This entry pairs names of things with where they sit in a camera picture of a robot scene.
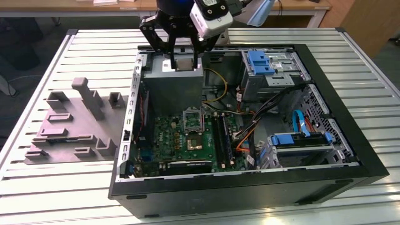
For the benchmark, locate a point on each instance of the green motherboard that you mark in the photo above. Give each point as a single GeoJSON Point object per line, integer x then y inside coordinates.
{"type": "Point", "coordinates": [168, 143]}

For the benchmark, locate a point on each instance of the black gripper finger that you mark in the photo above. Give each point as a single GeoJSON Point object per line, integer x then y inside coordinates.
{"type": "Point", "coordinates": [203, 43]}
{"type": "Point", "coordinates": [156, 37]}

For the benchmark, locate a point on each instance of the silver CPU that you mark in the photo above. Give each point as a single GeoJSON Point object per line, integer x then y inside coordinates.
{"type": "Point", "coordinates": [184, 65]}

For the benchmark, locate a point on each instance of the black case fan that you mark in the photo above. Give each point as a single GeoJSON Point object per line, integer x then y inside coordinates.
{"type": "Point", "coordinates": [150, 126]}

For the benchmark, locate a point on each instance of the CPU socket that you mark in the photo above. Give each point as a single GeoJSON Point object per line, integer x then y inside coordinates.
{"type": "Point", "coordinates": [195, 143]}

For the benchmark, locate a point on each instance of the black RAM slot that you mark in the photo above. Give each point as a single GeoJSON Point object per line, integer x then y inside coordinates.
{"type": "Point", "coordinates": [222, 139]}
{"type": "Point", "coordinates": [218, 139]}

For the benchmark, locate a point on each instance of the grey parts rack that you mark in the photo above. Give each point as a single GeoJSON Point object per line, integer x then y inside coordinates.
{"type": "Point", "coordinates": [84, 131]}

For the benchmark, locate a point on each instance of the silver drive cage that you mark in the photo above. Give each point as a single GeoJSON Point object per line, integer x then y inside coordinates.
{"type": "Point", "coordinates": [275, 82]}

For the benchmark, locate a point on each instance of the black PC case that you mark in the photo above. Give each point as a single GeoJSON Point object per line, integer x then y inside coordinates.
{"type": "Point", "coordinates": [219, 194]}

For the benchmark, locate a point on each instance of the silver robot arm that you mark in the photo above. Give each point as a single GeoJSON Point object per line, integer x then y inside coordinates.
{"type": "Point", "coordinates": [260, 14]}

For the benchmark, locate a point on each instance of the wooden cabinet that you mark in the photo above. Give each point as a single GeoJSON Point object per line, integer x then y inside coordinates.
{"type": "Point", "coordinates": [366, 23]}

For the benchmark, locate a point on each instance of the blue drive bracket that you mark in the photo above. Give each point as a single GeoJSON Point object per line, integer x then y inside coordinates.
{"type": "Point", "coordinates": [258, 63]}

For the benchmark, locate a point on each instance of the hard disk in blue carrier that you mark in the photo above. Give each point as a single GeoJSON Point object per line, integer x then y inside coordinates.
{"type": "Point", "coordinates": [283, 140]}

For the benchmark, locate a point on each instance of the white box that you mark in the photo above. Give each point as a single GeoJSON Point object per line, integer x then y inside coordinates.
{"type": "Point", "coordinates": [106, 2]}

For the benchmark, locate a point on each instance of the dark green RAM stick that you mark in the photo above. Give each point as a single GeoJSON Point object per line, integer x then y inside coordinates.
{"type": "Point", "coordinates": [63, 141]}

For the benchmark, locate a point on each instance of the black graphics card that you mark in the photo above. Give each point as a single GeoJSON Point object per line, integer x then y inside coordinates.
{"type": "Point", "coordinates": [188, 165]}

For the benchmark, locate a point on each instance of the white four pin connector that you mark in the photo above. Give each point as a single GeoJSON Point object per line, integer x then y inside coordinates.
{"type": "Point", "coordinates": [174, 124]}

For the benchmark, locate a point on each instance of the grey power supply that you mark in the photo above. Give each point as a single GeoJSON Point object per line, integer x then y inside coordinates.
{"type": "Point", "coordinates": [175, 89]}

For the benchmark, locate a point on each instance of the silver disk bay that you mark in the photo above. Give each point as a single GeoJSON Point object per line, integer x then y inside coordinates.
{"type": "Point", "coordinates": [304, 148]}

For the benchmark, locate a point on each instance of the wooden desk white frame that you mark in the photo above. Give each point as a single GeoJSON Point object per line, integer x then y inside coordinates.
{"type": "Point", "coordinates": [296, 5]}

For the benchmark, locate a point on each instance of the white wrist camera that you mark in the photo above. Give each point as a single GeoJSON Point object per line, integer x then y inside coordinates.
{"type": "Point", "coordinates": [212, 22]}

